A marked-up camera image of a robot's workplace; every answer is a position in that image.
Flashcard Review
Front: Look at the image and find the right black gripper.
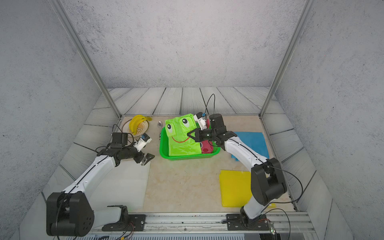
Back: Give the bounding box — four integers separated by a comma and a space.
187, 127, 218, 143

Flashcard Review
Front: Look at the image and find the pink rabbit raincoat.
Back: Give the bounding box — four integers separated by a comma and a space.
199, 119, 214, 154

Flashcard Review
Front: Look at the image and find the green frog raincoat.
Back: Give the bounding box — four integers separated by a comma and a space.
165, 114, 197, 148

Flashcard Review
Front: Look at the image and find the white raincoat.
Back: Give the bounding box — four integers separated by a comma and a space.
90, 160, 151, 212

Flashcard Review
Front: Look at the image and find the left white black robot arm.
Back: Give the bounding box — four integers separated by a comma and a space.
46, 133, 155, 238

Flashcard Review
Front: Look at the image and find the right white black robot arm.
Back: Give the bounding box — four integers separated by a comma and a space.
187, 112, 289, 223

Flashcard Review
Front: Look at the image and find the green plastic basket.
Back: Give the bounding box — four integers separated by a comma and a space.
159, 128, 221, 161

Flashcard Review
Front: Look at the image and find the blue folded raincoat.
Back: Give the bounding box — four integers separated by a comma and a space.
236, 132, 270, 158

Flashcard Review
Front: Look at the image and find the yellow folded raincoat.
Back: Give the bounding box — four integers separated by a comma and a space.
218, 169, 277, 208

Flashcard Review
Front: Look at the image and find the round patterned plate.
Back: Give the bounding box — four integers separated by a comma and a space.
121, 119, 149, 138

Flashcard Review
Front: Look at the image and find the yellow banana bunch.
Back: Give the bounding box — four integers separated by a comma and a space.
129, 115, 152, 135

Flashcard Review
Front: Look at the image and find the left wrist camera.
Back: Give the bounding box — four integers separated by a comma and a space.
134, 134, 152, 152

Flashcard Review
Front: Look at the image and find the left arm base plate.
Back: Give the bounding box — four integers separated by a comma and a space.
102, 205, 147, 232

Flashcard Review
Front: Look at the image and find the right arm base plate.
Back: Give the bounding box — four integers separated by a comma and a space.
222, 214, 271, 231

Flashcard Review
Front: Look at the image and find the aluminium front rail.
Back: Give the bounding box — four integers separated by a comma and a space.
53, 212, 319, 240

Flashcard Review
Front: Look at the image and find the right aluminium frame post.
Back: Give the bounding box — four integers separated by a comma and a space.
259, 0, 316, 119

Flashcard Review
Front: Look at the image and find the aluminium frame post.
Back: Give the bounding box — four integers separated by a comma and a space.
49, 0, 122, 119
259, 0, 316, 119

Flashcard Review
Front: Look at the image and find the left aluminium frame post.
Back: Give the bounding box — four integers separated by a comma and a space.
49, 0, 122, 119

